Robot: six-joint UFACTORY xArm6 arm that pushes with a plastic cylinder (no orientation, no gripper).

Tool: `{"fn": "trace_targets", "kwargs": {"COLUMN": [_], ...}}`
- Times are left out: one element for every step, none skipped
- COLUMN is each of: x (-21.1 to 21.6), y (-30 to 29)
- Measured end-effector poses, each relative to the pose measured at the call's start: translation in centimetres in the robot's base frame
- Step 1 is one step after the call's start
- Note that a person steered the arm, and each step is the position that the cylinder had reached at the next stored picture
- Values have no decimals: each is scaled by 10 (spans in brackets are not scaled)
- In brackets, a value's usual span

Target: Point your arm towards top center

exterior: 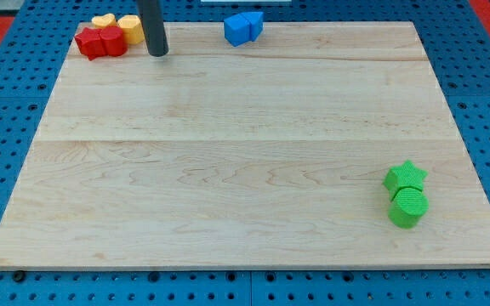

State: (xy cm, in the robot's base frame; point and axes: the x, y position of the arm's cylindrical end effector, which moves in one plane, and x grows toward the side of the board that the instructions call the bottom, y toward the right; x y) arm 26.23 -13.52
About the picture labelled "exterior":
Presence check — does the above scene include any wooden board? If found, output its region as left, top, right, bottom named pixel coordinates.
left=0, top=22, right=490, bottom=271

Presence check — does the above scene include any blue cube block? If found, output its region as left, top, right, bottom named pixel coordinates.
left=224, top=14, right=250, bottom=47

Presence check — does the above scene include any blue triangle block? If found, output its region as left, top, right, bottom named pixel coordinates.
left=241, top=11, right=264, bottom=42

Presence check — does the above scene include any green star block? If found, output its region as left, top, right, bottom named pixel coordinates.
left=383, top=160, right=428, bottom=200

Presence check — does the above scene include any yellow hexagon block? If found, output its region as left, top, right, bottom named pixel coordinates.
left=117, top=14, right=145, bottom=45

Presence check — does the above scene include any green cylinder block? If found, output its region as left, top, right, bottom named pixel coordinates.
left=388, top=188, right=429, bottom=229

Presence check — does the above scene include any red cylinder block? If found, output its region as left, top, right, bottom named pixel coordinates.
left=100, top=25, right=128, bottom=57

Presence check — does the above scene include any yellow heart block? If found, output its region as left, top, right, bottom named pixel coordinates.
left=91, top=13, right=117, bottom=29

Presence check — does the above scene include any red star block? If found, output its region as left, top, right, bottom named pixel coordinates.
left=74, top=27, right=107, bottom=60

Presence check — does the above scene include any blue perforated base panel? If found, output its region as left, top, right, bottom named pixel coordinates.
left=0, top=0, right=490, bottom=305

